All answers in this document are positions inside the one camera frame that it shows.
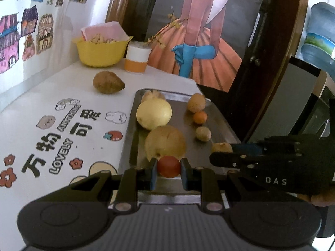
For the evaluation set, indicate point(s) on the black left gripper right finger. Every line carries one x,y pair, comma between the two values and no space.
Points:
202,180

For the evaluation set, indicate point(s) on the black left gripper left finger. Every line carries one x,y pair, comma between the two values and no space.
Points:
134,180

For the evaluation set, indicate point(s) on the red cherry tomato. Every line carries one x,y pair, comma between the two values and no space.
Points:
169,167

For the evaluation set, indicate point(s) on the small brown fruit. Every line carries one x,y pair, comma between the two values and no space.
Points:
221,147

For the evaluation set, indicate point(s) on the small brown kiwi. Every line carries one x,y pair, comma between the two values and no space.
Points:
203,134

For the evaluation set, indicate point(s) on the large brown pear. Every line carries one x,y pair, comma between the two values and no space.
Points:
165,141

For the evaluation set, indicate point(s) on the metal tray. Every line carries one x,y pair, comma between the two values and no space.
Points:
170,190

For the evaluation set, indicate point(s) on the small orange tangerine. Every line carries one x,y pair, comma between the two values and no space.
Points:
200,117

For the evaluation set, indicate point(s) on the yellow lemon fruit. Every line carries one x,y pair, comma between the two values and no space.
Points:
153,113

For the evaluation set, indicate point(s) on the brownish orange round fruit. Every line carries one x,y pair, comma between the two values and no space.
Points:
196,103

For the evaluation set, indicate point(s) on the striped pepino melon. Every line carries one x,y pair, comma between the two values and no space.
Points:
97,39
152,94

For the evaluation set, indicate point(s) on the right hand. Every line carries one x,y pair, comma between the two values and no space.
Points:
321,200

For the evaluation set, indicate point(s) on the blue water jug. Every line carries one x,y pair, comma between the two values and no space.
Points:
318,47

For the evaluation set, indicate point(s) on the white orange cup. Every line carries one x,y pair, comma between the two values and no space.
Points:
137,57

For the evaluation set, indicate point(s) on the yellow plastic bowl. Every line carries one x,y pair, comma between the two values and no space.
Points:
101,54

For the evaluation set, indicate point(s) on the striped pepino melon in bowl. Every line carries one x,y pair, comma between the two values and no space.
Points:
97,39

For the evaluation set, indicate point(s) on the girl in dress poster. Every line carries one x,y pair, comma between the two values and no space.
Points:
210,45

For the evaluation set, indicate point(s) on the pink white foam tray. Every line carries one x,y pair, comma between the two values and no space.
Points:
108,31

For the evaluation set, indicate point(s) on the yellow flower twig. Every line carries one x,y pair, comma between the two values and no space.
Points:
157,38

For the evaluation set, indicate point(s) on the house drawings paper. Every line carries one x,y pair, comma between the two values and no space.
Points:
27,28

